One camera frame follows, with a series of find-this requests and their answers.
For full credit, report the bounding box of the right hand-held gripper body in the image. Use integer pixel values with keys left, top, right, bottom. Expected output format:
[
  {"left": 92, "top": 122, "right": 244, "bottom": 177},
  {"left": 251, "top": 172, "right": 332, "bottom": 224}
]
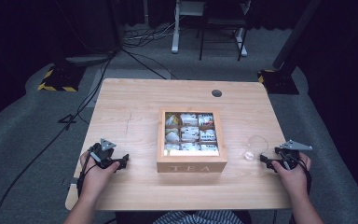
[{"left": 274, "top": 139, "right": 313, "bottom": 171}]

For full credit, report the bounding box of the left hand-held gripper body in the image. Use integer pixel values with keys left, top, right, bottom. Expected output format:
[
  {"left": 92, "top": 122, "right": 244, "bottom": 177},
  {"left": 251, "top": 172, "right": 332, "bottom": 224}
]
[{"left": 89, "top": 138, "right": 123, "bottom": 171}]

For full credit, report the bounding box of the clear glass cup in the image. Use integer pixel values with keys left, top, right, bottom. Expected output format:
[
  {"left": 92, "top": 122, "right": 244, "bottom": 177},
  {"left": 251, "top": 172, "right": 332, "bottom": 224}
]
[{"left": 242, "top": 134, "right": 269, "bottom": 162}]

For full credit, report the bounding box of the wooden tea box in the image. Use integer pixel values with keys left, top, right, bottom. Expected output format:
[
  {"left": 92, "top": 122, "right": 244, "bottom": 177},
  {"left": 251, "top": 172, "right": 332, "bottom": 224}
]
[{"left": 156, "top": 106, "right": 228, "bottom": 174}]

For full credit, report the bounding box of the person's left hand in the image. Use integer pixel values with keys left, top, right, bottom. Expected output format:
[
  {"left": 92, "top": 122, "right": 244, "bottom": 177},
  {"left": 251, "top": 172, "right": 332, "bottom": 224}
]
[{"left": 79, "top": 150, "right": 121, "bottom": 198}]

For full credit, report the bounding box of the person's right hand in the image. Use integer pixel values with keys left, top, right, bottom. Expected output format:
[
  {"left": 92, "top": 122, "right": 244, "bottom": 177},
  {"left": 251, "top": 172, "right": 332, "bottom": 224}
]
[{"left": 270, "top": 152, "right": 312, "bottom": 201}]

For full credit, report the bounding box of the group of tea bags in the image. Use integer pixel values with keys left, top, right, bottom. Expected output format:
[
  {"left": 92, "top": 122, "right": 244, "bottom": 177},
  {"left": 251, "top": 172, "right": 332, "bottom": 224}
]
[{"left": 164, "top": 112, "right": 220, "bottom": 157}]

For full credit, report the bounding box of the black yellow striped stand base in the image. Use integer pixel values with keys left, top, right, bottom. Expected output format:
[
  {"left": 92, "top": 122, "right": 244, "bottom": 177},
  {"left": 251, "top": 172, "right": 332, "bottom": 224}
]
[
  {"left": 36, "top": 63, "right": 87, "bottom": 93},
  {"left": 257, "top": 68, "right": 300, "bottom": 95}
]

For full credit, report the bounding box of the person's striped clothing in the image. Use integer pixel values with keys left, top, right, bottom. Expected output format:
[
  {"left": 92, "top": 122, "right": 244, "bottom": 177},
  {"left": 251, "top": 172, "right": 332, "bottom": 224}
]
[{"left": 153, "top": 210, "right": 246, "bottom": 224}]

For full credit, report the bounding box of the grey flat stand base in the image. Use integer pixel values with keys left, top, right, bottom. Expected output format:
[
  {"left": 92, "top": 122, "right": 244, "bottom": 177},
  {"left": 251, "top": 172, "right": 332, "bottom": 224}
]
[{"left": 64, "top": 53, "right": 115, "bottom": 65}]

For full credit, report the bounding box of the black chair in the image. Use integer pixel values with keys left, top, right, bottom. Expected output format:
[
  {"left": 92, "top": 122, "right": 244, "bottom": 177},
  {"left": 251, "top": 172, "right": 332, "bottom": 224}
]
[{"left": 198, "top": 0, "right": 252, "bottom": 62}]

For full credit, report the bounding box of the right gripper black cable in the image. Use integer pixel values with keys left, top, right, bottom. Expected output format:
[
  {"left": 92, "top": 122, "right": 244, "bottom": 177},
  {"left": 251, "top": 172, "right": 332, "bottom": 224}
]
[{"left": 287, "top": 151, "right": 313, "bottom": 196}]

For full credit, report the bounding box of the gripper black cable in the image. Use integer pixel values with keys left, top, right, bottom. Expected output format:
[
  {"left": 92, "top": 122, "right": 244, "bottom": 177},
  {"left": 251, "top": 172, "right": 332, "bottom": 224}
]
[
  {"left": 287, "top": 151, "right": 313, "bottom": 196},
  {"left": 76, "top": 148, "right": 101, "bottom": 199}
]

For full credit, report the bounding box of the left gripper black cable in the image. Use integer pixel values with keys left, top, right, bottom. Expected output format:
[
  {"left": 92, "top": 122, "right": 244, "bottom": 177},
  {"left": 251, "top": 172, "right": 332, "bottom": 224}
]
[{"left": 76, "top": 148, "right": 101, "bottom": 199}]

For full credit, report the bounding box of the long black floor cable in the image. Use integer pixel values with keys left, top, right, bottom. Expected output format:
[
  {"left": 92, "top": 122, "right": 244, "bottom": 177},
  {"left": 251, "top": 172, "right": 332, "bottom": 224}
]
[{"left": 0, "top": 52, "right": 117, "bottom": 224}]

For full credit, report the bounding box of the black slanted stand post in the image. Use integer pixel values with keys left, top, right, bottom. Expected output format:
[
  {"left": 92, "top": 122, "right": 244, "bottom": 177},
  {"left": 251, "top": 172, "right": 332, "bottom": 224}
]
[{"left": 272, "top": 0, "right": 323, "bottom": 71}]

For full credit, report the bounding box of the bundle of floor cables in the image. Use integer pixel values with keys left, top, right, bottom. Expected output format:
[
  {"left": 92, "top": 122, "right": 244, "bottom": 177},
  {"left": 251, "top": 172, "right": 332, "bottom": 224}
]
[{"left": 122, "top": 18, "right": 181, "bottom": 49}]

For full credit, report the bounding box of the white desk frame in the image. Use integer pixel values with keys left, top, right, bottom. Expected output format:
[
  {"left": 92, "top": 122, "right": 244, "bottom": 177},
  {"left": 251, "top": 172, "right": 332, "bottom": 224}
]
[{"left": 171, "top": 0, "right": 249, "bottom": 58}]

